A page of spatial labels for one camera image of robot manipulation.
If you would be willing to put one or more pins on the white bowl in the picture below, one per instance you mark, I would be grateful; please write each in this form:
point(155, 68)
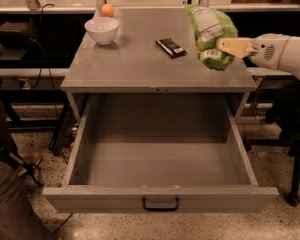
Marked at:
point(102, 30)

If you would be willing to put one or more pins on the dark box on shelf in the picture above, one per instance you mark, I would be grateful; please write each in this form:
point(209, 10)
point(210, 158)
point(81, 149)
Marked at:
point(15, 35)

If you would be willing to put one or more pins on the black snack bar packet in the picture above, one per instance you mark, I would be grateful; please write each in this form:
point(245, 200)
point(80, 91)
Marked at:
point(171, 48)

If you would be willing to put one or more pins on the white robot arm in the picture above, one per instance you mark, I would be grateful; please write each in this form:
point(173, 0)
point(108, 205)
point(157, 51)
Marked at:
point(290, 62)

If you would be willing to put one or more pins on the person leg in trousers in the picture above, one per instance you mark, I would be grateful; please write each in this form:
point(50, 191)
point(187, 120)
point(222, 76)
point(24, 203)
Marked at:
point(17, 217)

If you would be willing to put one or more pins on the grey cabinet counter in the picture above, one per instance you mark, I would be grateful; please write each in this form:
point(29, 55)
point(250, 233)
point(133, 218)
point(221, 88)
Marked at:
point(134, 63)

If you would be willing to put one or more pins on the green rice chip bag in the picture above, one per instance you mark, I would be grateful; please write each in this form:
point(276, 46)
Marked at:
point(209, 26)

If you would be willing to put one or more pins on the black drawer handle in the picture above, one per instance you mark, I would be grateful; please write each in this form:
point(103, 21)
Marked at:
point(160, 205)

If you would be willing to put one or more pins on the orange fruit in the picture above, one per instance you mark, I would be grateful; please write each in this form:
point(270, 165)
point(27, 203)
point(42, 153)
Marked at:
point(108, 10)

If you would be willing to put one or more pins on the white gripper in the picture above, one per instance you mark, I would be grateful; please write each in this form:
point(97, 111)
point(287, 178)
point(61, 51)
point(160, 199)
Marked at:
point(266, 53)

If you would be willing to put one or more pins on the open grey drawer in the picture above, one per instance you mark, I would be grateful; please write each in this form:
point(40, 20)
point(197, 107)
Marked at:
point(159, 147)

